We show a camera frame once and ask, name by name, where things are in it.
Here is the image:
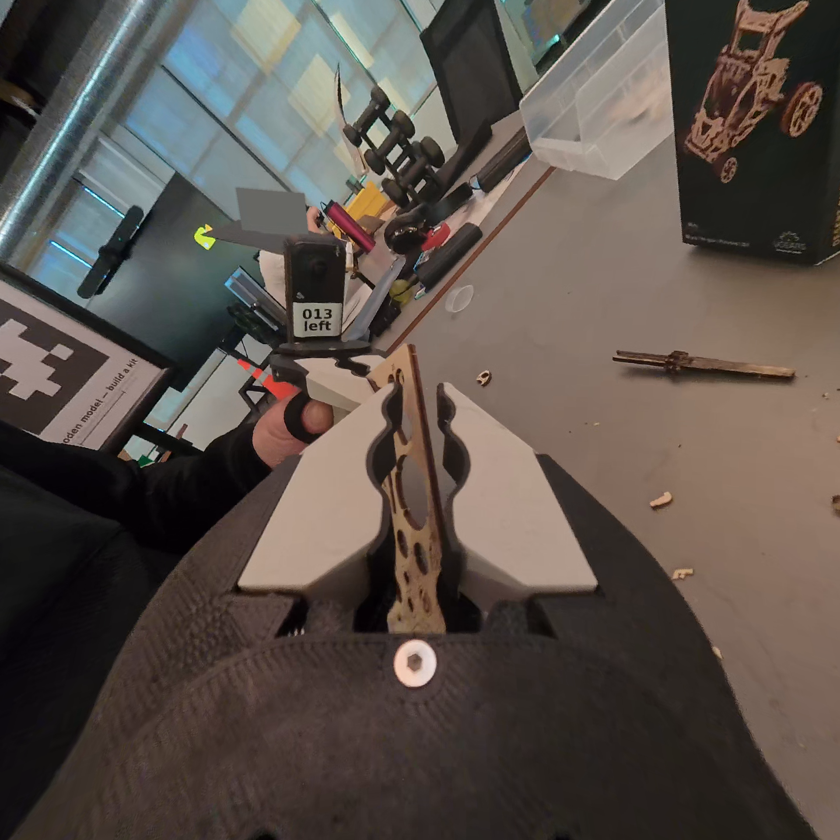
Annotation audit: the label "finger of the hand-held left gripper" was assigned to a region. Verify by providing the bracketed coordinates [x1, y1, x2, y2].
[306, 357, 385, 425]

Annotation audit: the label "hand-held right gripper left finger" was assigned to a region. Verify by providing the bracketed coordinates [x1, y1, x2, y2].
[238, 382, 403, 595]

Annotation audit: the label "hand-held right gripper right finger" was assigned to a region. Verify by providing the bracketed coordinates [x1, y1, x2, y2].
[437, 382, 599, 593]

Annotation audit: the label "perforated wooden plate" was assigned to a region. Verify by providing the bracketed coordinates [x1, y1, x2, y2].
[366, 344, 455, 635]

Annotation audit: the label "person's left forearm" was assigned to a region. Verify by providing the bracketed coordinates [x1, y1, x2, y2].
[112, 423, 273, 557]

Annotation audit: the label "black model kit box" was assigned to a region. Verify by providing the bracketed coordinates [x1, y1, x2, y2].
[665, 0, 840, 266]

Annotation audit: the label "person's left hand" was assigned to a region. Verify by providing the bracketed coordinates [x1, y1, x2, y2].
[252, 398, 333, 470]

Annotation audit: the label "orange traffic cone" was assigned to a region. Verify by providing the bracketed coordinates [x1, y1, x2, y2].
[236, 357, 304, 403]

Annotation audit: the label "pink bottle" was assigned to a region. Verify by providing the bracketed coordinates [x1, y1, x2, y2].
[324, 201, 379, 254]

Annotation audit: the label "black foam roller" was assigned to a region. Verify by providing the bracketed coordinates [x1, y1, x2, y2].
[413, 223, 484, 291]

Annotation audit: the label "black dumbbells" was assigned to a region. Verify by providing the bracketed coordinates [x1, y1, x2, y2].
[341, 85, 455, 206]

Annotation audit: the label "black cylinder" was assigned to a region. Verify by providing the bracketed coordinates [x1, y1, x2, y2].
[475, 128, 534, 193]

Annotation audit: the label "long wooden axle stick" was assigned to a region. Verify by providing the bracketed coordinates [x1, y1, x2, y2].
[613, 350, 797, 381]

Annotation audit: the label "framed marker sign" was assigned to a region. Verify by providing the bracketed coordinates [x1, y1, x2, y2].
[0, 262, 175, 454]

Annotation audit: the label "person's black clothing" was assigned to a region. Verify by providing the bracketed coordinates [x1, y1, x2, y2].
[0, 420, 263, 840]

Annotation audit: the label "clear plastic bin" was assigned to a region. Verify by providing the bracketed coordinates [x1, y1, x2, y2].
[518, 0, 677, 182]

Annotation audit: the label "silver duct pipe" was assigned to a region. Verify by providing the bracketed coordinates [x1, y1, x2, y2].
[0, 0, 193, 263]

